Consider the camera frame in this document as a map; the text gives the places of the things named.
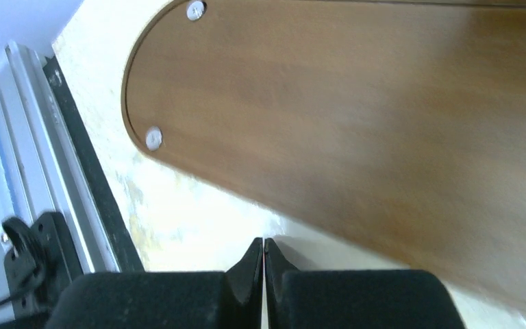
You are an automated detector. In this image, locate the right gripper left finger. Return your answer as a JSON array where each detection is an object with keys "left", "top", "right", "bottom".
[{"left": 45, "top": 238, "right": 263, "bottom": 328}]

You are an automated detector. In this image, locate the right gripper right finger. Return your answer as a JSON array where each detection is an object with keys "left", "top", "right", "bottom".
[{"left": 264, "top": 239, "right": 464, "bottom": 328}]

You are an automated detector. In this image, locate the brown wooden oval tray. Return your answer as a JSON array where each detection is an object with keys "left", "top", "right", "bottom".
[{"left": 121, "top": 1, "right": 526, "bottom": 314}]

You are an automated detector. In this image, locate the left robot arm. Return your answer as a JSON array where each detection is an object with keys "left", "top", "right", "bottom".
[{"left": 0, "top": 211, "right": 84, "bottom": 328}]

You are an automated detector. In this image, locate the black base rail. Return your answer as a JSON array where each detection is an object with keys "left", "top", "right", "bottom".
[{"left": 43, "top": 56, "right": 145, "bottom": 272}]

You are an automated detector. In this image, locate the aluminium frame rail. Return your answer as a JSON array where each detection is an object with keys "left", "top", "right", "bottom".
[{"left": 0, "top": 42, "right": 120, "bottom": 273}]

